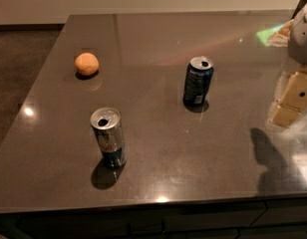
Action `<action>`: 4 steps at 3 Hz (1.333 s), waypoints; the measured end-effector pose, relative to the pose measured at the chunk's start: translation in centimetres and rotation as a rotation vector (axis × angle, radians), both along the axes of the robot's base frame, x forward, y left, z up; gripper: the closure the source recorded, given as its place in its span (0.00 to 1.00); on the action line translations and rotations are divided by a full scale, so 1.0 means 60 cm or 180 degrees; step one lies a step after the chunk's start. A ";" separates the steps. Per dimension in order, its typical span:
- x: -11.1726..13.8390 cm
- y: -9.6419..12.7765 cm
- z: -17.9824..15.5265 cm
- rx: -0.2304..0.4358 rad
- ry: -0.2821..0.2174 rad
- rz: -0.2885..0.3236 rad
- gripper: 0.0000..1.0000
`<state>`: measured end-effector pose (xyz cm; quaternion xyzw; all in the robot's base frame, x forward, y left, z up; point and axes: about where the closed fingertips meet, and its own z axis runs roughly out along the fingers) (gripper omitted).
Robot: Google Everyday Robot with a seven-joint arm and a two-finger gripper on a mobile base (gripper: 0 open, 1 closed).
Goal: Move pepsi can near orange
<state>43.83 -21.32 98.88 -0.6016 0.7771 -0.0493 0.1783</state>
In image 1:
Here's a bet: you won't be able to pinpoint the orange fruit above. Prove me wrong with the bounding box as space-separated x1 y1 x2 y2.
75 53 100 76

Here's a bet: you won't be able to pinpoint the dark cabinet drawers under counter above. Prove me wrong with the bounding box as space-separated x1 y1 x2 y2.
0 198 307 239

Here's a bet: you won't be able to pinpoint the blue pepsi can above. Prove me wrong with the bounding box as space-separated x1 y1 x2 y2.
183 56 214 107

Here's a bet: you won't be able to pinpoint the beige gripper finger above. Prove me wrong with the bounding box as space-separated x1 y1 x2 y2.
269 71 307 127
267 19 293 47

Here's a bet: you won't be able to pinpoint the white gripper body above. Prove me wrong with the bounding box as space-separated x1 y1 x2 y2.
288 0 307 66

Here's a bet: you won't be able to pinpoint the silver red bull can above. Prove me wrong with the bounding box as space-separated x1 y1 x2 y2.
90 107 128 168

